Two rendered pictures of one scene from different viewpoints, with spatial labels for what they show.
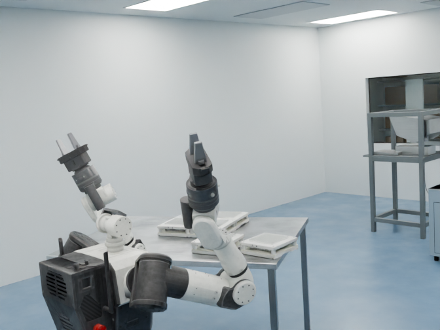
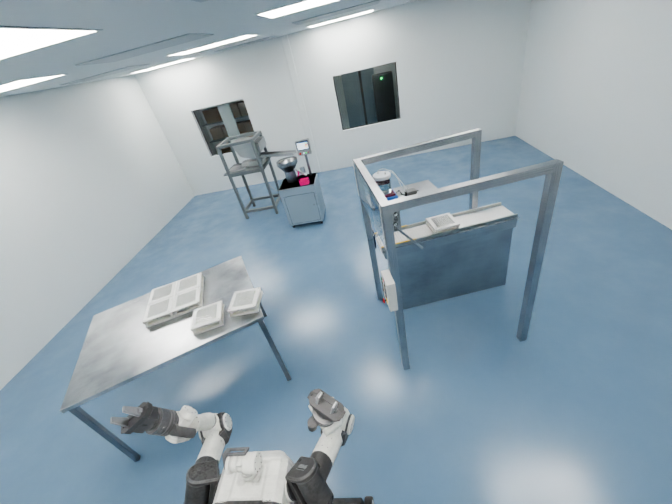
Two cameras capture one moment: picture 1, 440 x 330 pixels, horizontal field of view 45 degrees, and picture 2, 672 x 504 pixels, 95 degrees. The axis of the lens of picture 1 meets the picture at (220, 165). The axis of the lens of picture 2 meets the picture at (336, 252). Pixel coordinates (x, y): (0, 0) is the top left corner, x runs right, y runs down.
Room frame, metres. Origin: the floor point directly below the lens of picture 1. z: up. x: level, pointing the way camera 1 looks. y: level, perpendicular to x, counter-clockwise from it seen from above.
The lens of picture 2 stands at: (0.91, 0.26, 2.58)
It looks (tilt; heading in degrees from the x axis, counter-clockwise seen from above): 33 degrees down; 324
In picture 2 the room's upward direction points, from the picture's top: 14 degrees counter-clockwise
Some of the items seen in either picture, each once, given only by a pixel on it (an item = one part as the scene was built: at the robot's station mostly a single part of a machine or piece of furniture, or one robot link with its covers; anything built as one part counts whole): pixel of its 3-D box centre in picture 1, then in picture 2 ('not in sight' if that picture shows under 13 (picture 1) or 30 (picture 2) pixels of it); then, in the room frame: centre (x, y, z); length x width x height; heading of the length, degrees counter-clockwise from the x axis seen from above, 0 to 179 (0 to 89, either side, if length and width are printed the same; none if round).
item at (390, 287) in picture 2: not in sight; (389, 290); (2.09, -0.97, 1.02); 0.17 x 0.06 x 0.26; 144
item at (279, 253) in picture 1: (269, 249); (246, 303); (3.10, -0.26, 0.91); 0.24 x 0.24 x 0.02; 48
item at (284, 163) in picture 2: not in sight; (293, 170); (5.40, -2.51, 0.95); 0.49 x 0.36 x 0.38; 44
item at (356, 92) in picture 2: not in sight; (367, 97); (6.07, -5.33, 1.43); 1.38 x 0.01 x 1.16; 44
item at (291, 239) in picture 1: (268, 241); (244, 299); (3.10, -0.26, 0.96); 0.25 x 0.24 x 0.02; 138
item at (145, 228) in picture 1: (186, 237); (171, 317); (3.62, 0.26, 0.88); 1.50 x 1.10 x 0.04; 71
